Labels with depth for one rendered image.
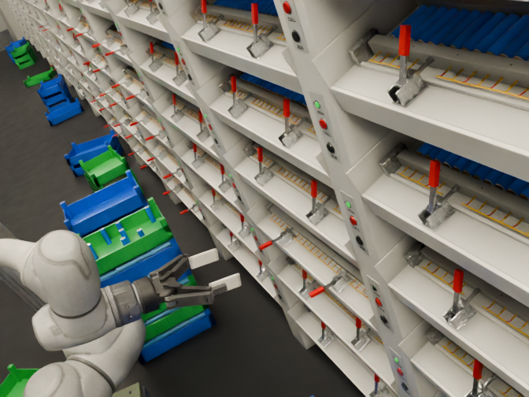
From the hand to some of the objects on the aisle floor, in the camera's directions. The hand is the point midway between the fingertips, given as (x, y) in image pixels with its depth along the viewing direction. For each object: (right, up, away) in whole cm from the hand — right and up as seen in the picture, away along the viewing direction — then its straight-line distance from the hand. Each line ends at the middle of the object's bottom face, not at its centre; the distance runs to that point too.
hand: (223, 267), depth 139 cm
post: (+59, -50, +7) cm, 78 cm away
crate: (-25, -33, +92) cm, 101 cm away
